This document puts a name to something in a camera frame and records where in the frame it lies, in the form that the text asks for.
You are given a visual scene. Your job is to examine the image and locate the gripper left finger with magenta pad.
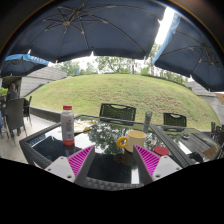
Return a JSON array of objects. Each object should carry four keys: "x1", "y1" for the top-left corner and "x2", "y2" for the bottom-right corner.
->
[{"x1": 46, "y1": 145, "x2": 95, "y2": 186}]

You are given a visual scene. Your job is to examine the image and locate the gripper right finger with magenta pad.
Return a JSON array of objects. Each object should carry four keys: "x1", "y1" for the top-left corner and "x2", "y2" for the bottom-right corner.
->
[{"x1": 133, "y1": 145, "x2": 182, "y2": 185}]

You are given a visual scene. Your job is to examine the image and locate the red bottle cap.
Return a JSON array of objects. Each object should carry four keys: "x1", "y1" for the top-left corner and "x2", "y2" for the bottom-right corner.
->
[{"x1": 154, "y1": 146, "x2": 169, "y2": 156}]

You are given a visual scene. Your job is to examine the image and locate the glass top wicker table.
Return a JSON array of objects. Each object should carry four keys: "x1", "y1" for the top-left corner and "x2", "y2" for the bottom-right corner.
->
[{"x1": 20, "y1": 114, "x2": 195, "y2": 191}]

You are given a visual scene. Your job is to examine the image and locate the yellowish paper on table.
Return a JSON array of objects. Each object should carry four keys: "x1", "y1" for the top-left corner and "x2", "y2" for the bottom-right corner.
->
[{"x1": 74, "y1": 120, "x2": 95, "y2": 133}]

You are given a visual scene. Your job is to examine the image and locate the dark wicker chair right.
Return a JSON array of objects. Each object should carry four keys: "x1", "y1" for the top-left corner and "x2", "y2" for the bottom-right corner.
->
[{"x1": 163, "y1": 113, "x2": 187, "y2": 127}]

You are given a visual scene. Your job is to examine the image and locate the dark wicker chair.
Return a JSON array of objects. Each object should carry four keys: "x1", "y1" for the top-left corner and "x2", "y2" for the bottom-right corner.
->
[
  {"x1": 163, "y1": 113, "x2": 187, "y2": 127},
  {"x1": 99, "y1": 103, "x2": 136, "y2": 121},
  {"x1": 5, "y1": 98, "x2": 25, "y2": 137}
]

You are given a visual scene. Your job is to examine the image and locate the adjacent glass table on right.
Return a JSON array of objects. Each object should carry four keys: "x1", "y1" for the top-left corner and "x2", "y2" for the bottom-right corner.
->
[{"x1": 158, "y1": 125, "x2": 223, "y2": 163}]

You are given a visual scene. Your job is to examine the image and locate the grey umbrella pole base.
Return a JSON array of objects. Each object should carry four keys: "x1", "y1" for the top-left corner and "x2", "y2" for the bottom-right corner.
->
[{"x1": 143, "y1": 112, "x2": 153, "y2": 134}]

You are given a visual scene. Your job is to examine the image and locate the white bottle with red cap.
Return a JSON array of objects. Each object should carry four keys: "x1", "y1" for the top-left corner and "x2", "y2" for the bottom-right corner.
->
[{"x1": 61, "y1": 105, "x2": 74, "y2": 146}]

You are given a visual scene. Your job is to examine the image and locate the dark wicker chair centre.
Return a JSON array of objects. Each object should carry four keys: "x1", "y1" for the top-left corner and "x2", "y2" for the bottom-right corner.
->
[{"x1": 99, "y1": 103, "x2": 136, "y2": 121}]

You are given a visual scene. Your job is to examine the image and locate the dark wicker chair left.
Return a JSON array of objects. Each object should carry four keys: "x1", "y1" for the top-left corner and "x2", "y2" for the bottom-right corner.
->
[{"x1": 5, "y1": 98, "x2": 25, "y2": 137}]

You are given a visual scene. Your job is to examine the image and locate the seated person in dark clothes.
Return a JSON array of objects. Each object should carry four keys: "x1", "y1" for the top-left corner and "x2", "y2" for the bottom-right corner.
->
[{"x1": 6, "y1": 83, "x2": 18, "y2": 101}]

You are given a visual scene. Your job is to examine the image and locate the blue umbrella on left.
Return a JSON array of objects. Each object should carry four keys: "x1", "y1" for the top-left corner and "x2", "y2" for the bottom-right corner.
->
[{"x1": 0, "y1": 54, "x2": 49, "y2": 77}]

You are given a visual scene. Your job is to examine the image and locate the navy umbrella on right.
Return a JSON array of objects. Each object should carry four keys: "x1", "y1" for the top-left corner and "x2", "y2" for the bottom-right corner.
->
[{"x1": 153, "y1": 13, "x2": 224, "y2": 92}]

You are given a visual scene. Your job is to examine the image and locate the large navy patio umbrella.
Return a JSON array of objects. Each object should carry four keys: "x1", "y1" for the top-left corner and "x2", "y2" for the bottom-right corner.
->
[{"x1": 3, "y1": 0, "x2": 165, "y2": 63}]

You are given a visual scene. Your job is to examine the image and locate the cream mug with yellow handle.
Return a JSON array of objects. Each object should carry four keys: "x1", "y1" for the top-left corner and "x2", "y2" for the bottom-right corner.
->
[{"x1": 116, "y1": 130, "x2": 146, "y2": 152}]

